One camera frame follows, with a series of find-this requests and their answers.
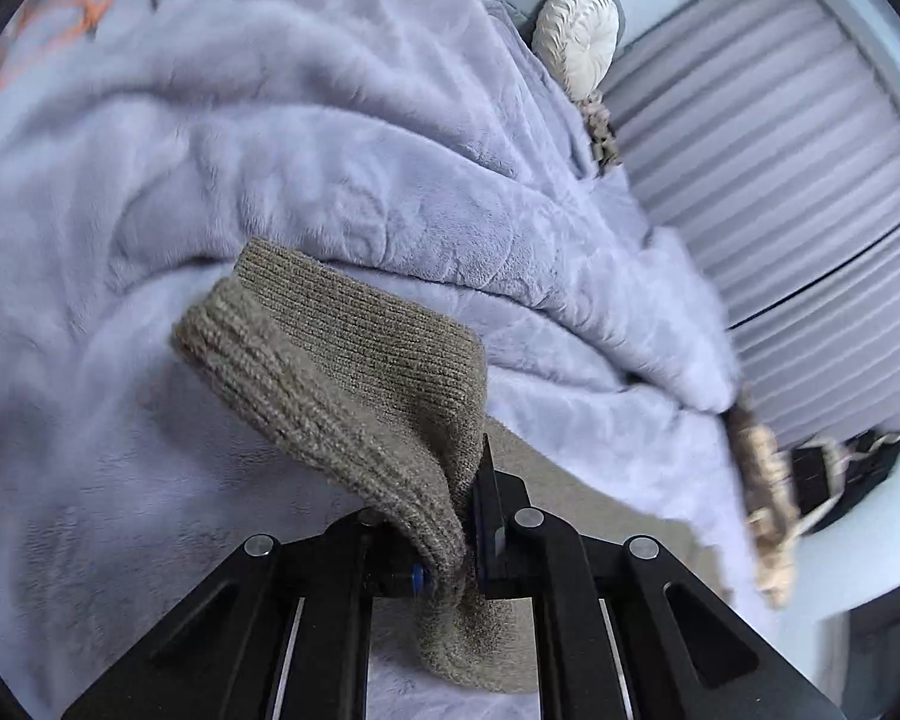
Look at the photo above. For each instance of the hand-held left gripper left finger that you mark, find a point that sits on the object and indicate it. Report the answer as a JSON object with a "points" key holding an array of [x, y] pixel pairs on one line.
{"points": [[390, 577]]}

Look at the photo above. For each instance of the round cream pleated pillow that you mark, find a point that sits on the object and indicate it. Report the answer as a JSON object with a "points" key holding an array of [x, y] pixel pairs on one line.
{"points": [[579, 34]]}

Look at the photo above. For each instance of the beige knit garment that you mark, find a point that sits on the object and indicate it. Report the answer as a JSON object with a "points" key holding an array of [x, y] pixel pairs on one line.
{"points": [[765, 510]]}

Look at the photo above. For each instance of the brown patterned knit cloth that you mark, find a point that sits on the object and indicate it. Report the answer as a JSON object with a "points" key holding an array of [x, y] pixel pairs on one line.
{"points": [[601, 131]]}

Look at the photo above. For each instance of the white framed monitor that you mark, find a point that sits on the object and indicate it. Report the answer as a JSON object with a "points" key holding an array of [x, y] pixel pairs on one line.
{"points": [[874, 637]]}

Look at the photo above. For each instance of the lavender plush blanket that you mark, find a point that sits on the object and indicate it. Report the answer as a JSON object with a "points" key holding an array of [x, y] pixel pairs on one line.
{"points": [[270, 165]]}

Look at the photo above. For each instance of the olive knit sweater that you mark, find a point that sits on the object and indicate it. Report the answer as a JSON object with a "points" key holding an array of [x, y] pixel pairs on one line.
{"points": [[360, 390]]}

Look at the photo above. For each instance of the lavender ribbed bedspread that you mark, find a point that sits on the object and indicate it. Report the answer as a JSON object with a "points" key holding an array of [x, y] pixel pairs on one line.
{"points": [[780, 165]]}

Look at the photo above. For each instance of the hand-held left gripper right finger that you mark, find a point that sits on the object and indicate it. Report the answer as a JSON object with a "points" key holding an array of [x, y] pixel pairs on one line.
{"points": [[486, 540]]}

